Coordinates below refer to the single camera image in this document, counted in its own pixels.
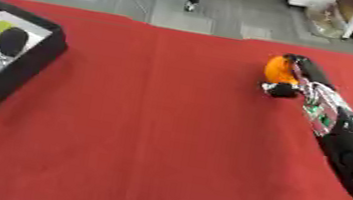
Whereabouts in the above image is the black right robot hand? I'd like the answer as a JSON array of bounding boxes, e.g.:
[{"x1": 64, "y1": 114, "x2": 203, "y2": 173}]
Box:
[{"x1": 258, "y1": 49, "x2": 342, "y2": 108}]

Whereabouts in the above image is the orange toy fruit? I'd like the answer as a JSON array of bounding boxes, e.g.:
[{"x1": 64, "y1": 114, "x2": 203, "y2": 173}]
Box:
[{"x1": 260, "y1": 52, "x2": 305, "y2": 89}]

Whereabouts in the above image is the black box white inside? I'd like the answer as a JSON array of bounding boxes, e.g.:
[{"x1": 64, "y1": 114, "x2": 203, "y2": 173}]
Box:
[{"x1": 0, "y1": 0, "x2": 76, "y2": 128}]

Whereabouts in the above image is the clear plastic bag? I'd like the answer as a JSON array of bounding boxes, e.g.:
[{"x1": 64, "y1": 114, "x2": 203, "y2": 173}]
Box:
[{"x1": 300, "y1": 0, "x2": 352, "y2": 42}]

